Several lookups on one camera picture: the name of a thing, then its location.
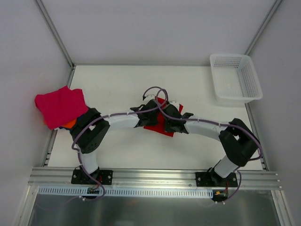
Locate red t shirt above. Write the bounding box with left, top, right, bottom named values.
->
left=144, top=103, right=184, bottom=137

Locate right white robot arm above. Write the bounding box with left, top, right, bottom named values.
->
left=161, top=104, right=261, bottom=186

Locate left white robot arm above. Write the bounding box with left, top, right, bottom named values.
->
left=70, top=99, right=160, bottom=184

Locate white plastic basket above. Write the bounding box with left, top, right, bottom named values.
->
left=210, top=54, right=263, bottom=106

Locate folded pink t shirt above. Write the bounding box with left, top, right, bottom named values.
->
left=34, top=86, right=88, bottom=129

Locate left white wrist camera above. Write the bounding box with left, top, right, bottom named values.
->
left=143, top=94, right=155, bottom=101

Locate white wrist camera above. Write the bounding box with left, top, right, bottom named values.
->
left=143, top=94, right=155, bottom=101
left=169, top=101, right=179, bottom=105

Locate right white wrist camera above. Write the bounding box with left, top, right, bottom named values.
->
left=169, top=101, right=179, bottom=105

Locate aluminium mounting rail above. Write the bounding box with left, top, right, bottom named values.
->
left=28, top=167, right=283, bottom=191

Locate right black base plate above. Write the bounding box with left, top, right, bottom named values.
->
left=195, top=171, right=238, bottom=187

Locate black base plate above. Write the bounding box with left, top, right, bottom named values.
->
left=71, top=168, right=113, bottom=185
left=195, top=171, right=238, bottom=187

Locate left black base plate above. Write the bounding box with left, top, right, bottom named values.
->
left=71, top=168, right=113, bottom=185

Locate right aluminium frame post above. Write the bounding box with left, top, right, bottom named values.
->
left=244, top=0, right=284, bottom=56

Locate aluminium frame post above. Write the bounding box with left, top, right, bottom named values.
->
left=34, top=0, right=75, bottom=70
left=244, top=0, right=284, bottom=56

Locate white slotted cable duct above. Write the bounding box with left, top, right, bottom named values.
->
left=38, top=186, right=213, bottom=199

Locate left aluminium frame post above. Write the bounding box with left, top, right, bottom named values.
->
left=34, top=0, right=75, bottom=70

